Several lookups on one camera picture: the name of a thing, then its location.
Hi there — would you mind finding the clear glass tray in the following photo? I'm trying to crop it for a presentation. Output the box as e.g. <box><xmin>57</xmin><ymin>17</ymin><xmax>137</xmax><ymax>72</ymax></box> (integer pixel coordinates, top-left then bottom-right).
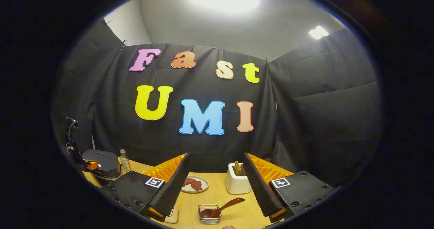
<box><xmin>165</xmin><ymin>206</ymin><xmax>179</xmax><ymax>224</ymax></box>

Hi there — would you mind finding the dark grey rice cooker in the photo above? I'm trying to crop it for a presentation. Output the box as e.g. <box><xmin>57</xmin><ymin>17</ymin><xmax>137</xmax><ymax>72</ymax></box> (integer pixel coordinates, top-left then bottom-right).
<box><xmin>81</xmin><ymin>149</ymin><xmax>122</xmax><ymax>186</ymax></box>

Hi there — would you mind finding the white round plate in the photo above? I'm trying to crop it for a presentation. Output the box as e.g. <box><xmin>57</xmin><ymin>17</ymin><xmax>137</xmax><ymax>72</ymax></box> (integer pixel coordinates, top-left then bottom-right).
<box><xmin>181</xmin><ymin>176</ymin><xmax>209</xmax><ymax>193</ymax></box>

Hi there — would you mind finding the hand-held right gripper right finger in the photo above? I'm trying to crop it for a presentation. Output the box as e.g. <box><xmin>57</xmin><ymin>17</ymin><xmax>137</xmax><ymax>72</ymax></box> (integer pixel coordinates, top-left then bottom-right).
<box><xmin>243</xmin><ymin>153</ymin><xmax>341</xmax><ymax>223</ymax></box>

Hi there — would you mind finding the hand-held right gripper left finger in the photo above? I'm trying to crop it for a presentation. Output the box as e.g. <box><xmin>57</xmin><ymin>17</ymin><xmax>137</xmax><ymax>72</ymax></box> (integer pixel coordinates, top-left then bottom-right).
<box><xmin>101</xmin><ymin>153</ymin><xmax>190</xmax><ymax>223</ymax></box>

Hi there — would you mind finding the white chopstick holder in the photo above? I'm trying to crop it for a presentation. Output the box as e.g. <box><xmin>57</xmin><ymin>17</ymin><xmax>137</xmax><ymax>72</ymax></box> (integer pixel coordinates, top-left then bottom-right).
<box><xmin>226</xmin><ymin>163</ymin><xmax>252</xmax><ymax>195</ymax></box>

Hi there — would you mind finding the small glass bottle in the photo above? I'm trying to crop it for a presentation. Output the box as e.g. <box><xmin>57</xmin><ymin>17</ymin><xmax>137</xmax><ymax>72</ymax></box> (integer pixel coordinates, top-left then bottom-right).
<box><xmin>119</xmin><ymin>149</ymin><xmax>132</xmax><ymax>172</ymax></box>

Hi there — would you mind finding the small ceiling light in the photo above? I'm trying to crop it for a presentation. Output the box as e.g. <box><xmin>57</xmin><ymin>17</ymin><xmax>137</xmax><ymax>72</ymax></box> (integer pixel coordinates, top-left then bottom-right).
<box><xmin>308</xmin><ymin>25</ymin><xmax>330</xmax><ymax>40</ymax></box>

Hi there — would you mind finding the small square glass dish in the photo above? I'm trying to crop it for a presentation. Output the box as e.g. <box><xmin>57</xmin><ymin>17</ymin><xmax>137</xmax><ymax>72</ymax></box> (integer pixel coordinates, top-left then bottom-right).
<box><xmin>198</xmin><ymin>204</ymin><xmax>222</xmax><ymax>225</ymax></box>

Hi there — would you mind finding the red-brown wooden spoon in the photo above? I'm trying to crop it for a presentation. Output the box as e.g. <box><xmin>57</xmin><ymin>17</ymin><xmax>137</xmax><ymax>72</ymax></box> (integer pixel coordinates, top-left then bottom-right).
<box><xmin>200</xmin><ymin>197</ymin><xmax>246</xmax><ymax>219</ymax></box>

